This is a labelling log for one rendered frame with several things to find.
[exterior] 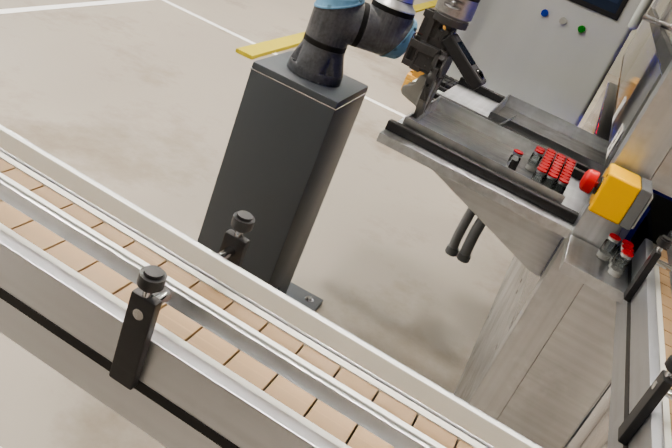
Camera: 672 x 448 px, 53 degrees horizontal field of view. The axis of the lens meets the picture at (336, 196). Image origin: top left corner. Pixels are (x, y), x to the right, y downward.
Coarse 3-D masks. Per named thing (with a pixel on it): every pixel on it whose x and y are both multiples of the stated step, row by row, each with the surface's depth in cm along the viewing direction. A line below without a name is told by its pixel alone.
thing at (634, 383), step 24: (648, 240) 115; (648, 264) 100; (648, 288) 97; (624, 312) 102; (648, 312) 90; (624, 336) 95; (648, 336) 84; (624, 360) 89; (648, 360) 79; (624, 384) 83; (648, 384) 75; (624, 408) 78; (648, 408) 69; (624, 432) 71; (648, 432) 67
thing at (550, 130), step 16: (512, 96) 182; (496, 112) 171; (512, 112) 181; (528, 112) 182; (544, 112) 180; (512, 128) 159; (528, 128) 172; (544, 128) 178; (560, 128) 180; (576, 128) 178; (544, 144) 158; (560, 144) 156; (576, 144) 175; (592, 144) 178; (592, 160) 154
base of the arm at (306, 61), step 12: (300, 48) 175; (312, 48) 171; (324, 48) 171; (336, 48) 171; (288, 60) 178; (300, 60) 173; (312, 60) 172; (324, 60) 172; (336, 60) 173; (300, 72) 173; (312, 72) 172; (324, 72) 174; (336, 72) 174; (324, 84) 174; (336, 84) 177
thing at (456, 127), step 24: (408, 120) 133; (432, 120) 149; (456, 120) 155; (480, 120) 153; (456, 144) 131; (480, 144) 146; (504, 144) 152; (528, 144) 151; (504, 168) 128; (552, 192) 126
